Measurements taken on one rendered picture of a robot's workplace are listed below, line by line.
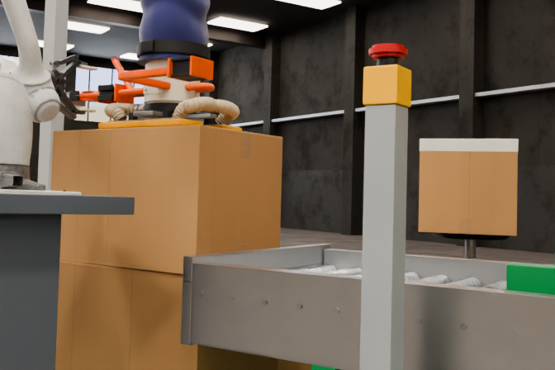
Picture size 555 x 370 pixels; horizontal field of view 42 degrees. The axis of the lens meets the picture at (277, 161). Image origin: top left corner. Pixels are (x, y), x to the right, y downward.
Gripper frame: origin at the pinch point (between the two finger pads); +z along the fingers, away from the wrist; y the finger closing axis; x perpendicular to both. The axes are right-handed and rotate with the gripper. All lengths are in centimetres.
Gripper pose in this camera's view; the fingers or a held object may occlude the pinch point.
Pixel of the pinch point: (91, 89)
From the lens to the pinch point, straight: 238.8
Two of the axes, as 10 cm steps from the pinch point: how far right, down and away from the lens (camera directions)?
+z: 5.6, 0.5, 8.3
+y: -0.3, 10.0, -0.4
